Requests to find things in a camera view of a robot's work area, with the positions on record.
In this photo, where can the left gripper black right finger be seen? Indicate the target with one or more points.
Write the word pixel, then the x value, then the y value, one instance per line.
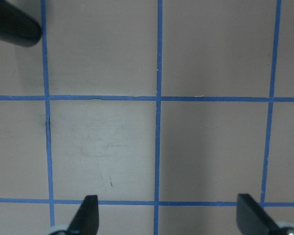
pixel 251 219

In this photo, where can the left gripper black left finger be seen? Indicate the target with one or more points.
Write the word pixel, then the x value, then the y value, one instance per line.
pixel 85 221

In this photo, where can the dark glass wine bottle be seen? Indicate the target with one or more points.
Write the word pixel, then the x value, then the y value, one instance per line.
pixel 17 27

